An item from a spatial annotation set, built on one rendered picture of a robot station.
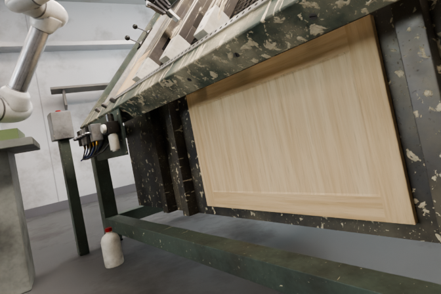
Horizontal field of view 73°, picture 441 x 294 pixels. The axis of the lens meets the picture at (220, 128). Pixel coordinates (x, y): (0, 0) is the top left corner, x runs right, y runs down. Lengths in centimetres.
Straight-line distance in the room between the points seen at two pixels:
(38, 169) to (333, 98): 443
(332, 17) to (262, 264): 70
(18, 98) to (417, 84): 189
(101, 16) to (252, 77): 454
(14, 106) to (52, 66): 312
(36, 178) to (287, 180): 421
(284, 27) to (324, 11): 10
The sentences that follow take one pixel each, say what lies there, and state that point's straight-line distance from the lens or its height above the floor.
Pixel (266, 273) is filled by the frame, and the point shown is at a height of 14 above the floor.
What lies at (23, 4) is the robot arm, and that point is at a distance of 187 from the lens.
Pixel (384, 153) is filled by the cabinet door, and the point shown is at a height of 44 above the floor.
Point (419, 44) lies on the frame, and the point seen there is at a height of 68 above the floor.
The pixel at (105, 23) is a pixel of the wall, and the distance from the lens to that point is 545.
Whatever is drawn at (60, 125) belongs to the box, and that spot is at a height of 84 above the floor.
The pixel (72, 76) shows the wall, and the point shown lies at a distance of 510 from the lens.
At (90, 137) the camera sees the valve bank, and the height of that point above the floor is 70.
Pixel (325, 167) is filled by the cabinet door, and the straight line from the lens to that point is 99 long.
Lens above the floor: 56
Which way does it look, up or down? 2 degrees up
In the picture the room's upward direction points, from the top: 11 degrees counter-clockwise
